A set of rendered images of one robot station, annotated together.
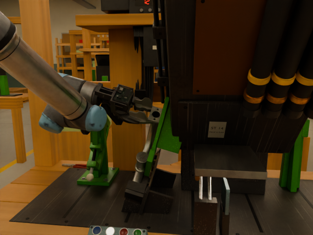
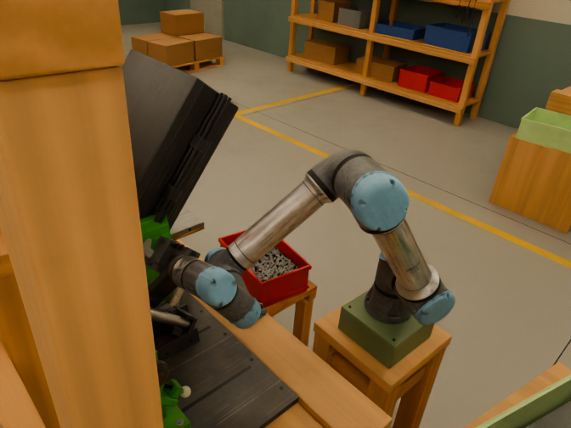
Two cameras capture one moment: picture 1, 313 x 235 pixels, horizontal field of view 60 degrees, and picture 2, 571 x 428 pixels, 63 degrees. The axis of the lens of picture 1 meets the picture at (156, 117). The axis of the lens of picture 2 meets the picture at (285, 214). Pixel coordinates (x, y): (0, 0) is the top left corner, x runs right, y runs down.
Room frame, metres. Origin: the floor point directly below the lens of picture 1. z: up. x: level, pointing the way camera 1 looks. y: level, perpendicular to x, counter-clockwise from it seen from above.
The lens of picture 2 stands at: (1.41, 0.89, 1.94)
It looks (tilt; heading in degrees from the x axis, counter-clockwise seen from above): 31 degrees down; 218
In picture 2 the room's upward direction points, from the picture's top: 4 degrees clockwise
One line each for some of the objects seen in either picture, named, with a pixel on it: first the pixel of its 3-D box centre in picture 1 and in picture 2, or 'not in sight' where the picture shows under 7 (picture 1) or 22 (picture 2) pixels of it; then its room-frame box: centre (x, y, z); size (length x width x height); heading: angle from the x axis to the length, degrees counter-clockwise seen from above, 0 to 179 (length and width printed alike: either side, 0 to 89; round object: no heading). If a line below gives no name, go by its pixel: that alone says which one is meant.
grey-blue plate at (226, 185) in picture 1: (224, 204); not in sight; (0.71, -0.19, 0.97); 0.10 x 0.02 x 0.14; 173
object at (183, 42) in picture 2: not in sight; (178, 41); (-3.30, -5.16, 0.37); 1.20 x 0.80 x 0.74; 3
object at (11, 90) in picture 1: (13, 95); not in sight; (9.03, 4.79, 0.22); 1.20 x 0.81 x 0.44; 178
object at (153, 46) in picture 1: (166, 46); not in sight; (1.10, -0.04, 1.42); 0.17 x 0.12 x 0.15; 83
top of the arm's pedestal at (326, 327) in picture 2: not in sight; (381, 333); (0.31, 0.46, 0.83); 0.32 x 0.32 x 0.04; 81
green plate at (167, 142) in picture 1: (170, 126); (148, 248); (0.82, -0.04, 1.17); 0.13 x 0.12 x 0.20; 83
